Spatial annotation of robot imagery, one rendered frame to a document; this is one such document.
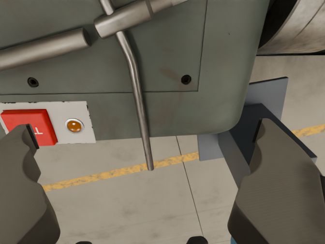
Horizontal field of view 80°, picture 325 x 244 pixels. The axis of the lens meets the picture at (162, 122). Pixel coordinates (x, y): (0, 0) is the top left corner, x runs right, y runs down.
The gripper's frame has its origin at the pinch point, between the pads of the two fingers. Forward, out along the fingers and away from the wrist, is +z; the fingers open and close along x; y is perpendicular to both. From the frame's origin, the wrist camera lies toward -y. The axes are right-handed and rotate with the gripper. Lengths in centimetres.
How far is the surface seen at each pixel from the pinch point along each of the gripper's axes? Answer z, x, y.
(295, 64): 140, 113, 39
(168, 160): 140, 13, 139
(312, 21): 19.3, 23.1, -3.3
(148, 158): 13.8, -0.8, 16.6
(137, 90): 13.4, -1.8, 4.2
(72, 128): 14.5, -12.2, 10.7
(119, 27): 12.8, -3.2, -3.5
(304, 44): 22.8, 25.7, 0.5
